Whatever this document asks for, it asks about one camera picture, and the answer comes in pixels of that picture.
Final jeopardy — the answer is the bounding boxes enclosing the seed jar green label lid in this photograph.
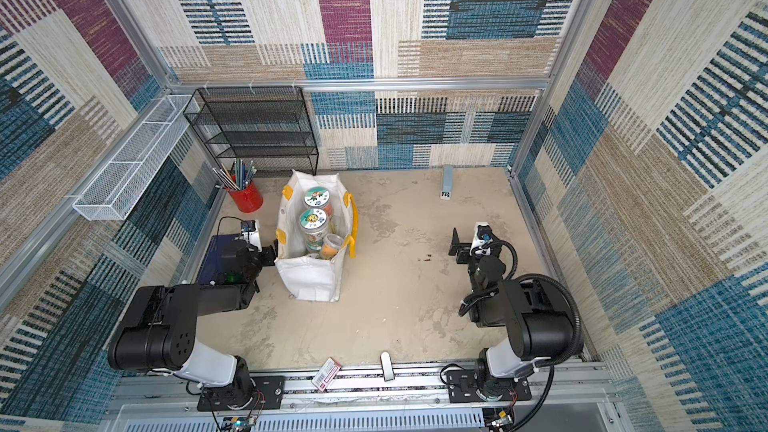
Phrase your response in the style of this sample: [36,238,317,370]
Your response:
[299,209,329,253]

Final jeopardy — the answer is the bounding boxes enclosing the white canvas bag yellow handles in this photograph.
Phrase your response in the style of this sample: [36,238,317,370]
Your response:
[276,171,359,302]

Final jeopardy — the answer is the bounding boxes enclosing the small orange seed jar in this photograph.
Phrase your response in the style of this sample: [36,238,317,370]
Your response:
[319,233,345,260]

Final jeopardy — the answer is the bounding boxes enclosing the seed jar red contents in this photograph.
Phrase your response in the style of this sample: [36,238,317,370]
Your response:
[303,187,333,214]

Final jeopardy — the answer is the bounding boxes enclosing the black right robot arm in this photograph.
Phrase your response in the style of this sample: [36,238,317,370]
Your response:
[439,223,584,403]

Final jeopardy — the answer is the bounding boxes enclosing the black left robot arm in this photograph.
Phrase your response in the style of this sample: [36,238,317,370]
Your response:
[107,239,285,414]

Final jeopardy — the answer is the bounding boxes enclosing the red pen cup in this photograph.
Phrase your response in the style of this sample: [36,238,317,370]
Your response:
[227,182,264,213]

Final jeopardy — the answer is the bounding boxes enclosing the dark blue notebook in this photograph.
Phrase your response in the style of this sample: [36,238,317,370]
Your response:
[197,234,240,285]

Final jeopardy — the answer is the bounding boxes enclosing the grey stapler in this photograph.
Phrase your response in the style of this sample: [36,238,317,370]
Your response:
[440,165,454,200]

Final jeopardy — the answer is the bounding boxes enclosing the pens in cup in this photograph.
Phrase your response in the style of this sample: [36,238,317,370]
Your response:
[212,159,258,192]

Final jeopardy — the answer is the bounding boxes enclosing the red white card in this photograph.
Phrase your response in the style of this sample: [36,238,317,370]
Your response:
[311,357,342,392]

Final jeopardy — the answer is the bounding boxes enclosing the black mesh shelf rack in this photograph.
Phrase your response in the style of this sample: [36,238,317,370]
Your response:
[183,86,319,177]

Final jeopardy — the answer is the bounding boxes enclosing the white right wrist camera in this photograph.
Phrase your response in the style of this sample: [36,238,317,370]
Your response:
[470,222,494,257]

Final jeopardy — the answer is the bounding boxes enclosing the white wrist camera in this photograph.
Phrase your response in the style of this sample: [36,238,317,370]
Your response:
[470,222,494,257]
[241,219,262,252]

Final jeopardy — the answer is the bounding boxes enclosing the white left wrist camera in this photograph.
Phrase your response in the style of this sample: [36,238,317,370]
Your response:
[241,219,262,252]

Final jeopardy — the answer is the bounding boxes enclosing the white clip on rail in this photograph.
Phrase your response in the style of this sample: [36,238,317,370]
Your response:
[380,351,395,382]

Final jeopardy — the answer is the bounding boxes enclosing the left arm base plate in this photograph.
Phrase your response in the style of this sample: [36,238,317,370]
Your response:
[197,375,286,412]

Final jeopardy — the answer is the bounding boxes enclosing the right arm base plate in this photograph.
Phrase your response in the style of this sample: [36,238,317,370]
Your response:
[439,364,532,403]

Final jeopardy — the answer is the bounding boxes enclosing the black corrugated cable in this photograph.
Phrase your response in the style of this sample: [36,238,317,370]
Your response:
[458,239,584,432]

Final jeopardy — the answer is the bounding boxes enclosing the white wire wall basket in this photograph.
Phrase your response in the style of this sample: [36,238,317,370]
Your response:
[73,95,190,221]

